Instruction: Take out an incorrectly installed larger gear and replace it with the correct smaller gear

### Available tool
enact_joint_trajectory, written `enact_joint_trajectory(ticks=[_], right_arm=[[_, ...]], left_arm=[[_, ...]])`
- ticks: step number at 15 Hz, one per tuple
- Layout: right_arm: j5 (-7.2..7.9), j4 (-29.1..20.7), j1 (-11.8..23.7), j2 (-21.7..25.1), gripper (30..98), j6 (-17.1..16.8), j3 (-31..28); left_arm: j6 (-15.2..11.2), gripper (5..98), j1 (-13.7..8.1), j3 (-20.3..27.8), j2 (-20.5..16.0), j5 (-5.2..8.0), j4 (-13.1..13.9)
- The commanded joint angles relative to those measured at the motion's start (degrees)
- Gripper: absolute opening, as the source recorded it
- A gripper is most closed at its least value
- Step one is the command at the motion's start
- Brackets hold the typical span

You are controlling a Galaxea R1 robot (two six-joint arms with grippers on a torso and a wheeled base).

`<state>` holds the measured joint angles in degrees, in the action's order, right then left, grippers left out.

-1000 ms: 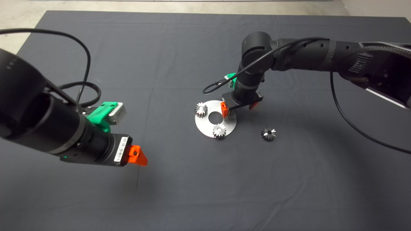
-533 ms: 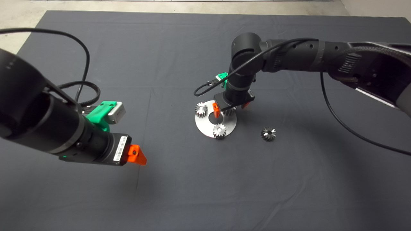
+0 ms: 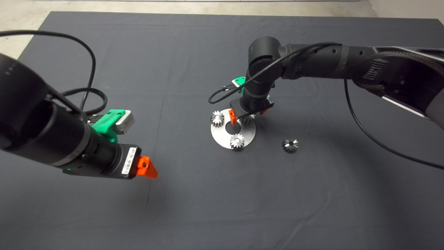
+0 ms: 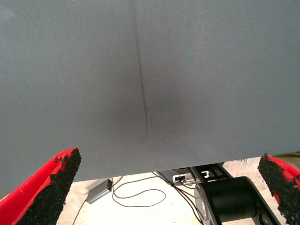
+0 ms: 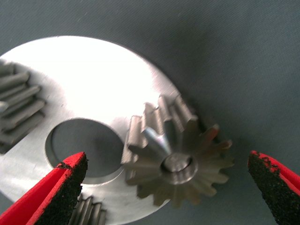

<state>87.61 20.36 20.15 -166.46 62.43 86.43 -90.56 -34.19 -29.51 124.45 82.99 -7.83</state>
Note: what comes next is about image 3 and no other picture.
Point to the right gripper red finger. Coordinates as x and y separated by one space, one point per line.
264 112
232 118

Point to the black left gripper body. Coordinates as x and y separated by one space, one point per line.
111 159

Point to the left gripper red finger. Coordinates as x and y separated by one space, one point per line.
145 168

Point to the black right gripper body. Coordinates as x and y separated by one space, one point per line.
253 104

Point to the large steel gear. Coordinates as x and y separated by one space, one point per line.
247 120

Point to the small steel gear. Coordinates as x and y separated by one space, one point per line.
237 141
217 119
288 146

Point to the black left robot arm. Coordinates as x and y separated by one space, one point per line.
27 111

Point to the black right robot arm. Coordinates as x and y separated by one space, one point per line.
312 62

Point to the round metal plate with hole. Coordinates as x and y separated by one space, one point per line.
222 135

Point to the dark grey table cloth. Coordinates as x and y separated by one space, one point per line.
208 208

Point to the right green camera mount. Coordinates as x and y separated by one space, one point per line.
240 82

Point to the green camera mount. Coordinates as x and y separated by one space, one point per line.
240 82
107 121

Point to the right silver camera box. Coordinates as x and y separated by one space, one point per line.
235 83

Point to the silver camera box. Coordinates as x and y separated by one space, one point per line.
235 83
125 122

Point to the left green camera mount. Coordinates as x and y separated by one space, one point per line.
107 121

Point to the left silver camera box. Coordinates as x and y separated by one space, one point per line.
125 122

